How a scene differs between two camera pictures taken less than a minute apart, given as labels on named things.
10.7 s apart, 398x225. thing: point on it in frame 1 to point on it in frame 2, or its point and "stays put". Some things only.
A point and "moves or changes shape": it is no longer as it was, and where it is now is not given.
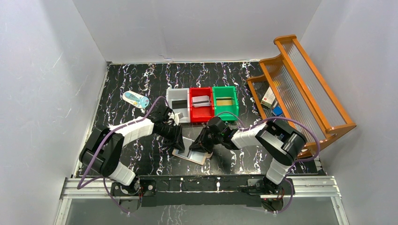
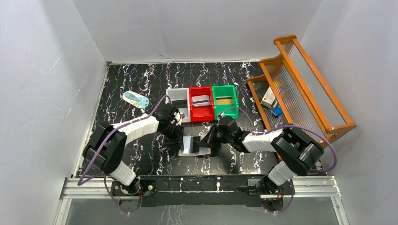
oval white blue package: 137,100 stays put
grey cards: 201,101 stays put
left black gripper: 175,136 stays put
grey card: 187,153 moves or changes shape
